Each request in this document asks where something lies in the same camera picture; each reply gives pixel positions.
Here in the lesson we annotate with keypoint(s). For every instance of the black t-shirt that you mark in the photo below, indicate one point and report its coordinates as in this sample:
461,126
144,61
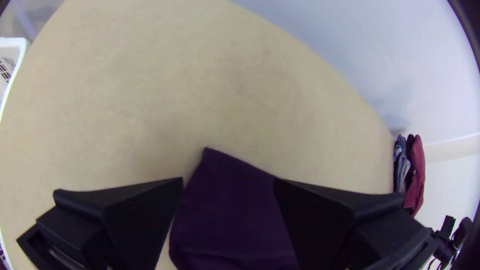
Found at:
225,210

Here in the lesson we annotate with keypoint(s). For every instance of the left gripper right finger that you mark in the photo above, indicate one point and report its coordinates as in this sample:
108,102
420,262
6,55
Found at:
337,228

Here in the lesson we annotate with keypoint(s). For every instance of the white laundry basket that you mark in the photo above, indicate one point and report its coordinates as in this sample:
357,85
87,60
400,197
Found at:
11,48

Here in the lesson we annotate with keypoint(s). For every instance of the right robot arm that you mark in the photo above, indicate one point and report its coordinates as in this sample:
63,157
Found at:
448,240

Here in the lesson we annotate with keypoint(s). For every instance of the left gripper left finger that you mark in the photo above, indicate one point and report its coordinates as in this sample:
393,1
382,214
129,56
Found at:
123,221

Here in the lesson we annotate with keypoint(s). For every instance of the pile of folded clothes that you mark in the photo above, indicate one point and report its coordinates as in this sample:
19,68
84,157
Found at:
417,176

